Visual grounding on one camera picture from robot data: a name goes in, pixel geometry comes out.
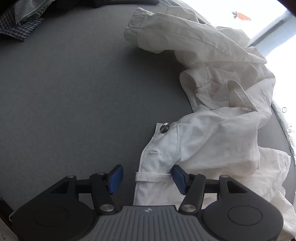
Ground white trousers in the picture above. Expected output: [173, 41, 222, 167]
[124, 6, 295, 240]

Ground checkered shirt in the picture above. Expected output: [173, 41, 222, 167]
[1, 8, 44, 41]

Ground grey garment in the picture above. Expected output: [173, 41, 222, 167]
[14, 0, 54, 24]

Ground black garment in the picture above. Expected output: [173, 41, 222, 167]
[0, 0, 160, 17]

